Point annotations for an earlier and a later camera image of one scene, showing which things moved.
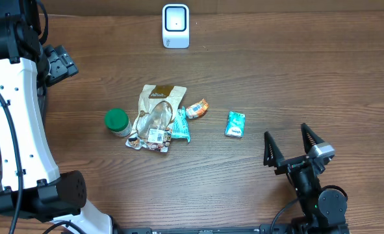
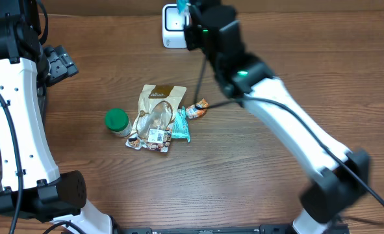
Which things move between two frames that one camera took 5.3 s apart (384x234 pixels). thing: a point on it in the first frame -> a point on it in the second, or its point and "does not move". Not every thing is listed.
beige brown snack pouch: [157, 108] does not move
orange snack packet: [197, 110] does not move
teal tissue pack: [235, 124] -> [182, 6]
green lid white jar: [117, 121] does not move
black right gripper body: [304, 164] -> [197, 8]
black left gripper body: [61, 67] does not move
